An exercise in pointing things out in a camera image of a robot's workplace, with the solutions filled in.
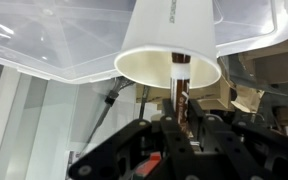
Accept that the brown dry erase marker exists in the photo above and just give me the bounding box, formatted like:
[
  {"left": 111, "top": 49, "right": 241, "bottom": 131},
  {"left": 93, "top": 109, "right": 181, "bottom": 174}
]
[{"left": 169, "top": 52, "right": 192, "bottom": 129}]

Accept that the black handled leaning tool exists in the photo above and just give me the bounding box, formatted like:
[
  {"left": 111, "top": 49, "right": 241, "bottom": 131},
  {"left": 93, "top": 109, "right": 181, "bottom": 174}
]
[{"left": 83, "top": 78, "right": 132, "bottom": 155}]

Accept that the white paper cup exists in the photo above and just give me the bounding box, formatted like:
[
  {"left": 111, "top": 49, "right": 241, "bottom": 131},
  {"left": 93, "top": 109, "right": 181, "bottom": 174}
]
[{"left": 113, "top": 0, "right": 222, "bottom": 90}]

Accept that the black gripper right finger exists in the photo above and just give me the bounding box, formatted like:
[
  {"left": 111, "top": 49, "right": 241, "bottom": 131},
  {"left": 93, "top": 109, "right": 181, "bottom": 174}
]
[{"left": 185, "top": 98, "right": 288, "bottom": 180}]

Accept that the clear plastic bin right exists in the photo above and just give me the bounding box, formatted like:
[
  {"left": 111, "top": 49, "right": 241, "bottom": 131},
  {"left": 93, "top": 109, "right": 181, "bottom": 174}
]
[{"left": 0, "top": 0, "right": 288, "bottom": 84}]

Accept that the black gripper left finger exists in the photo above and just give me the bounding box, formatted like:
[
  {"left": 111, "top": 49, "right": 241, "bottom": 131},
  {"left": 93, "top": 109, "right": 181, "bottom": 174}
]
[{"left": 67, "top": 98, "right": 198, "bottom": 180}]

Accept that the black vertical pole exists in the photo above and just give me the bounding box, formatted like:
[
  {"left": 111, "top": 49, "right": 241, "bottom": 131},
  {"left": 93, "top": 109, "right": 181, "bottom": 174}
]
[{"left": 139, "top": 84, "right": 151, "bottom": 119}]

